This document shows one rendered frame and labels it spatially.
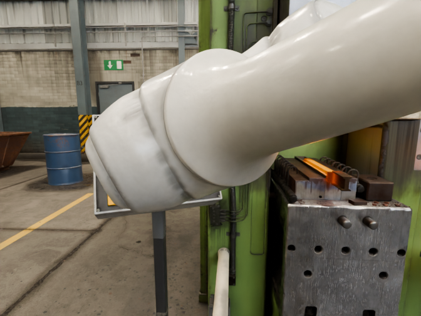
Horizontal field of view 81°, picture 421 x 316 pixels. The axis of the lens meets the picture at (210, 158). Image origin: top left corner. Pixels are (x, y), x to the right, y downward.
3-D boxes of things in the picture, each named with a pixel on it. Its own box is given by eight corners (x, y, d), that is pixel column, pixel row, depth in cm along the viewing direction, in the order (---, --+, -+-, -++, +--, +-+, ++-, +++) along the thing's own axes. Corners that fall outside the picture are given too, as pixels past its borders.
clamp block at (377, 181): (393, 201, 83) (395, 182, 82) (366, 200, 83) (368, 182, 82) (373, 190, 95) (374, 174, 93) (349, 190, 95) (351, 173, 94)
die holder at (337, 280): (396, 334, 84) (413, 208, 77) (281, 326, 87) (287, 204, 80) (331, 248, 139) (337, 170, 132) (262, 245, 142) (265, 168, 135)
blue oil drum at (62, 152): (72, 185, 436) (67, 135, 421) (39, 185, 438) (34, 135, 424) (89, 177, 494) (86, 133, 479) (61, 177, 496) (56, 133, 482)
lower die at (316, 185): (355, 200, 84) (358, 175, 82) (294, 199, 85) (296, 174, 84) (314, 173, 125) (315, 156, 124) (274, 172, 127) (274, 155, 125)
